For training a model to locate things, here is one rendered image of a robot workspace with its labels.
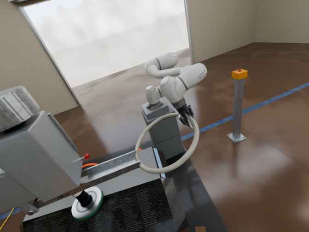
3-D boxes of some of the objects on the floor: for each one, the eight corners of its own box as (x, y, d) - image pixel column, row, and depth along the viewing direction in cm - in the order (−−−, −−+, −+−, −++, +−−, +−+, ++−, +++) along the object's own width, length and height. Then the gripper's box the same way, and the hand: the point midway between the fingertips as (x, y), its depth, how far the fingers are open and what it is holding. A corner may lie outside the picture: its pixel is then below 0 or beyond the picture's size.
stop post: (246, 138, 225) (253, 69, 169) (234, 142, 224) (237, 75, 168) (237, 131, 242) (241, 66, 186) (226, 135, 242) (226, 71, 185)
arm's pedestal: (150, 146, 267) (136, 109, 226) (175, 135, 273) (166, 98, 232) (159, 166, 225) (144, 125, 183) (188, 153, 231) (180, 111, 190)
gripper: (182, 95, 102) (194, 116, 115) (168, 112, 97) (182, 132, 111) (191, 95, 96) (202, 118, 110) (176, 114, 91) (191, 136, 105)
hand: (191, 123), depth 108 cm, fingers closed on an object, 3 cm apart
